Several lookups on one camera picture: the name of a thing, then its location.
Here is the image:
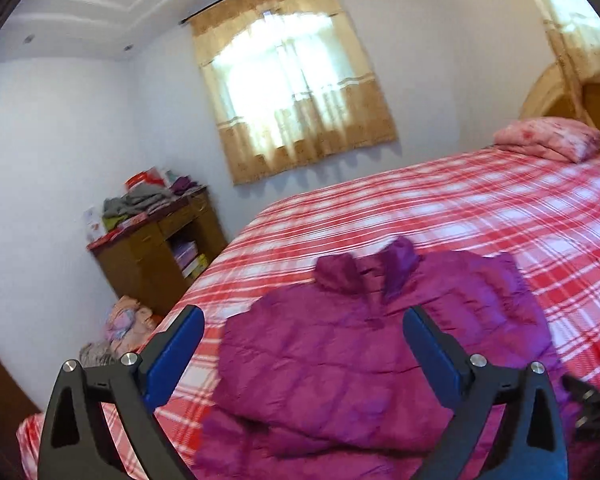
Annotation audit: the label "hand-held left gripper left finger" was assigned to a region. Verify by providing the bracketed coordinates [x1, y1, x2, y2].
[37, 305, 205, 480]

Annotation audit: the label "brown wooden door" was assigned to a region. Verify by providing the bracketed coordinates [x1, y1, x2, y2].
[0, 335, 43, 461]

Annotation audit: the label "beige patterned window curtain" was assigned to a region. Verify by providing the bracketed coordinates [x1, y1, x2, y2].
[189, 0, 398, 186]

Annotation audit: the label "brown wooden cabinet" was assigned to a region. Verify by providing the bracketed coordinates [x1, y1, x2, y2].
[86, 187, 228, 316]

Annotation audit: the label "beige curtain beside headboard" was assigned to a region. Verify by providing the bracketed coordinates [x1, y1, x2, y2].
[542, 0, 600, 126]

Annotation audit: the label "stack of books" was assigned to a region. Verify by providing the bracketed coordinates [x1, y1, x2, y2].
[172, 240, 209, 279]

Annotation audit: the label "pink floral pillow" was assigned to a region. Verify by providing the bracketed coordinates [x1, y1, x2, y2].
[492, 116, 600, 163]

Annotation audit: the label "purple puffer jacket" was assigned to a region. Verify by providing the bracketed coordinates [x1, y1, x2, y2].
[192, 235, 600, 480]

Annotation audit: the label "grey fluffy cloth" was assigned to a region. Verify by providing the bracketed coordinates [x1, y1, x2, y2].
[79, 341, 118, 368]

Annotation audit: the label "white printed bag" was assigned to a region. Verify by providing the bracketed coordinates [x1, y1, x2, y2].
[82, 207, 104, 241]

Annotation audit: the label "grey folded clothes pile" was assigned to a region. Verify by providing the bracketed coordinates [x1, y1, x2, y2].
[102, 187, 175, 220]

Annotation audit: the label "purple folded clothes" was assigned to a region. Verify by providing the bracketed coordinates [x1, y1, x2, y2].
[170, 176, 206, 197]

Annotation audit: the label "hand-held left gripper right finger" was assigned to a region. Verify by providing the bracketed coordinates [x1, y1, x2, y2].
[402, 305, 570, 480]

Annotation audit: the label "bed with red plaid sheet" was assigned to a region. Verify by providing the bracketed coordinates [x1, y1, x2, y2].
[15, 147, 600, 480]

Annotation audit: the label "pink clothes heap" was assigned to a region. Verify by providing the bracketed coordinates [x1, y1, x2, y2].
[105, 295, 166, 356]

